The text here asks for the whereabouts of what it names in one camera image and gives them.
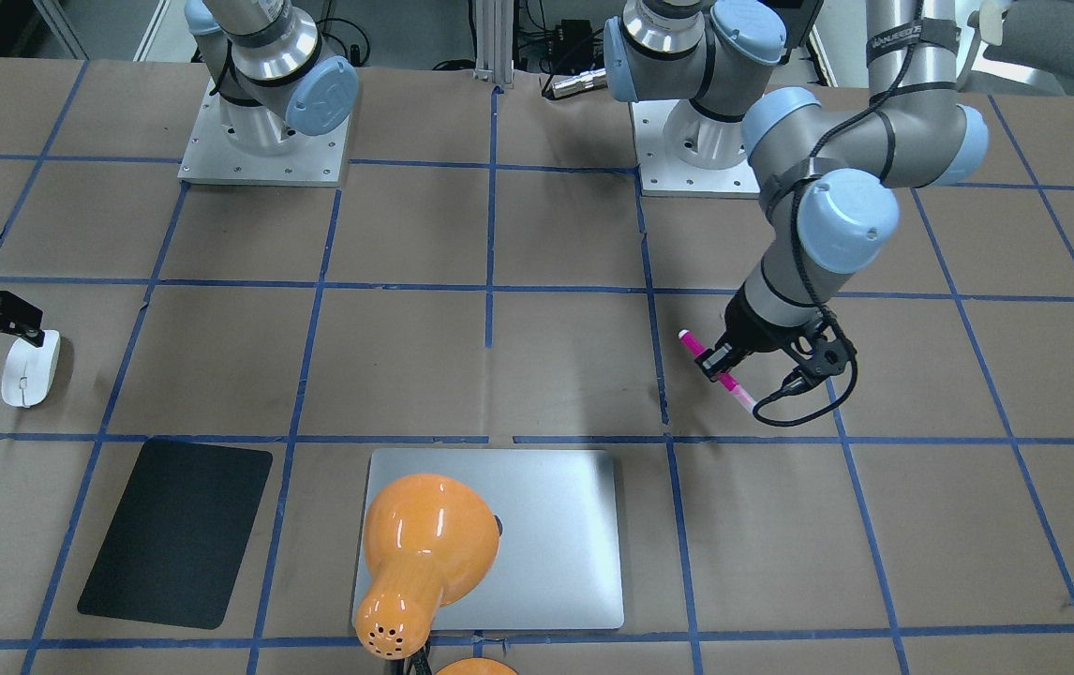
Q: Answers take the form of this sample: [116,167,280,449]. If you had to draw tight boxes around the white computer mouse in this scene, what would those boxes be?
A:
[0,330,62,410]

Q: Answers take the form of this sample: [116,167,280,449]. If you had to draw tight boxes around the black mousepad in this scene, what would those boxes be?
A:
[76,439,273,631]

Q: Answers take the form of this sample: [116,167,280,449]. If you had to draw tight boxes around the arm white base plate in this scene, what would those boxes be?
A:
[630,99,759,198]
[178,82,352,188]

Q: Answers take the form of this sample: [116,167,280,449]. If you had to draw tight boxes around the silver laptop with apple logo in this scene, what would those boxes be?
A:
[366,447,624,632]

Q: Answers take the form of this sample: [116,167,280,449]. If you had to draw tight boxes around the black wrist camera with cable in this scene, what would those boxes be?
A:
[752,305,858,428]

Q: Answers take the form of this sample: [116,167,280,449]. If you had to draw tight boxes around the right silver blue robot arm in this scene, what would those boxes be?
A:
[139,1,639,390]

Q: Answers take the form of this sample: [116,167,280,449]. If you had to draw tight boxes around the pink marker pen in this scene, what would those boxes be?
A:
[678,329,756,413]

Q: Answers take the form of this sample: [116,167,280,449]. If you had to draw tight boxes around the orange desk lamp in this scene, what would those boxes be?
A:
[352,473,503,672]

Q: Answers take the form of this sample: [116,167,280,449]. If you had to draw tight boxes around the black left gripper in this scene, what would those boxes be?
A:
[698,286,801,382]

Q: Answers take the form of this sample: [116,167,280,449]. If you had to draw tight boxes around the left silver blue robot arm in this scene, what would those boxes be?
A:
[603,1,990,379]

